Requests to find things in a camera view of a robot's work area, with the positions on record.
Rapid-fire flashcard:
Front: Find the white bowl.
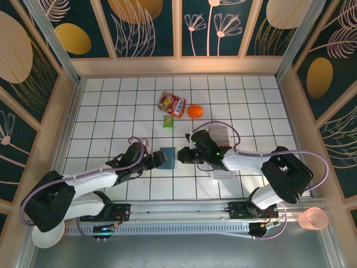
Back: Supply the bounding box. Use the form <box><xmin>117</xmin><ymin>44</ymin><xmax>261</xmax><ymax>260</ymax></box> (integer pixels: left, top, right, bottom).
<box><xmin>32</xmin><ymin>220</ymin><xmax>66</xmax><ymax>248</ymax></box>

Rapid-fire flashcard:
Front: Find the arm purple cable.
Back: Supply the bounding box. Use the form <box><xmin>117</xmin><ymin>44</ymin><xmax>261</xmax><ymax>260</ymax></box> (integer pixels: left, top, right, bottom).
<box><xmin>191</xmin><ymin>121</ymin><xmax>330</xmax><ymax>241</ymax></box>
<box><xmin>20</xmin><ymin>136</ymin><xmax>148</xmax><ymax>241</ymax></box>

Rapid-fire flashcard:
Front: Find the pink plastic cup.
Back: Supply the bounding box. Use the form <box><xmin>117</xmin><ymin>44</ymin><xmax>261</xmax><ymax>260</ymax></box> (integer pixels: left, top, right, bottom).
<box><xmin>297</xmin><ymin>207</ymin><xmax>329</xmax><ymax>231</ymax></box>

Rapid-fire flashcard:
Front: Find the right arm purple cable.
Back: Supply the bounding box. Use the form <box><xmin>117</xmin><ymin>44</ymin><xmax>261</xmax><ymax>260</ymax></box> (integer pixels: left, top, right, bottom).
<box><xmin>191</xmin><ymin>121</ymin><xmax>330</xmax><ymax>241</ymax></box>

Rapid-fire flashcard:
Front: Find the red orange snack bag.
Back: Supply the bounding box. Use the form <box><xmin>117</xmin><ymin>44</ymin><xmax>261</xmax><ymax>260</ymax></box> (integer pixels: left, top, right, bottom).
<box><xmin>157</xmin><ymin>91</ymin><xmax>186</xmax><ymax>119</ymax></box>

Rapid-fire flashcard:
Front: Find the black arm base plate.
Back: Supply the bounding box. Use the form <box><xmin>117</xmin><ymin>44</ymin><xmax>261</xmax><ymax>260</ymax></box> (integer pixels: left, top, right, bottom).
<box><xmin>80</xmin><ymin>203</ymin><xmax>132</xmax><ymax>223</ymax></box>
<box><xmin>228</xmin><ymin>201</ymin><xmax>279</xmax><ymax>221</ymax></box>

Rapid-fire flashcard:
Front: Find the aluminium frame post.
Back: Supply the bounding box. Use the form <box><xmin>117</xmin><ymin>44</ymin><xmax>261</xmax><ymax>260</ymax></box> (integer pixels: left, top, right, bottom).
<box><xmin>22</xmin><ymin>0</ymin><xmax>82</xmax><ymax>84</ymax></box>
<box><xmin>274</xmin><ymin>0</ymin><xmax>329</xmax><ymax>82</ymax></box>

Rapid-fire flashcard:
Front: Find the blue cloth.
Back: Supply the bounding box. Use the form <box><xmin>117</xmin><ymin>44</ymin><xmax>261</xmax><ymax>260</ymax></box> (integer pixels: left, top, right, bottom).
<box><xmin>156</xmin><ymin>147</ymin><xmax>176</xmax><ymax>170</ymax></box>

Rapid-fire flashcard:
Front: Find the black controller board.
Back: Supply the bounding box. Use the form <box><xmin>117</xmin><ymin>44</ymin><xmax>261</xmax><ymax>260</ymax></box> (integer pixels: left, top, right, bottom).
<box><xmin>92</xmin><ymin>223</ymin><xmax>115</xmax><ymax>241</ymax></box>
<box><xmin>249</xmin><ymin>219</ymin><xmax>281</xmax><ymax>240</ymax></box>

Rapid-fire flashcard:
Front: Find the white slotted cable duct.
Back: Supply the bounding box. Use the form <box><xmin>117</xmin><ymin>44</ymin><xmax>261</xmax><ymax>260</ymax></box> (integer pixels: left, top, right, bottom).
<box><xmin>64</xmin><ymin>224</ymin><xmax>252</xmax><ymax>237</ymax></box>

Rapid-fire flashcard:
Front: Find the orange fruit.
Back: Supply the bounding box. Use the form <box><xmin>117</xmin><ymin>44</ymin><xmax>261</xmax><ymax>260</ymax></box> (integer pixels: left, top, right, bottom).
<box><xmin>187</xmin><ymin>104</ymin><xmax>204</xmax><ymax>119</ymax></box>

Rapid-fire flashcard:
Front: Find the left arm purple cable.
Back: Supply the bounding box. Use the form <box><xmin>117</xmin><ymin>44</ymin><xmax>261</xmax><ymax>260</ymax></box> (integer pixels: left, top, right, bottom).
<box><xmin>20</xmin><ymin>136</ymin><xmax>148</xmax><ymax>241</ymax></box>

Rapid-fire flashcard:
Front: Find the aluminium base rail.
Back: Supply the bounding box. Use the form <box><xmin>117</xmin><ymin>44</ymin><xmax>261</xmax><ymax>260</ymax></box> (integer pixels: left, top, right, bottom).
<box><xmin>26</xmin><ymin>197</ymin><xmax>331</xmax><ymax>224</ymax></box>

